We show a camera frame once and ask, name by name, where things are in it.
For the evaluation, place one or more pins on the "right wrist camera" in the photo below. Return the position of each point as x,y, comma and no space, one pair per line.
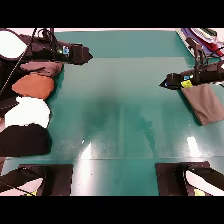
197,50

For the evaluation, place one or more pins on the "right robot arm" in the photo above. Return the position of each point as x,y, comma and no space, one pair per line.
210,74

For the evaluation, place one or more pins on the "white garment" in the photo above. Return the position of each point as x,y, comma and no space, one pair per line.
28,111

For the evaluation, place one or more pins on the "heap of clothes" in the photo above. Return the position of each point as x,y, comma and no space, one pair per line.
206,38

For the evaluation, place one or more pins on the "mauve-brown garment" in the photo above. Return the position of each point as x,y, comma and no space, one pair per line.
43,68

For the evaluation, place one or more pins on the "orange-brown garment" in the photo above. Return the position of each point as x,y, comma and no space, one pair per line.
33,86

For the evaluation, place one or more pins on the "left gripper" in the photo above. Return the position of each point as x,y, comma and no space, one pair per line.
79,54

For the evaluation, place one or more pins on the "black garment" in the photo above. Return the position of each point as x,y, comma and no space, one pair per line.
25,140

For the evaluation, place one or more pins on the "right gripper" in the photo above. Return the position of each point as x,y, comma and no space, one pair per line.
173,81

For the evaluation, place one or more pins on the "grey-brown garment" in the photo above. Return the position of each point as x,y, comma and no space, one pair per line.
205,103

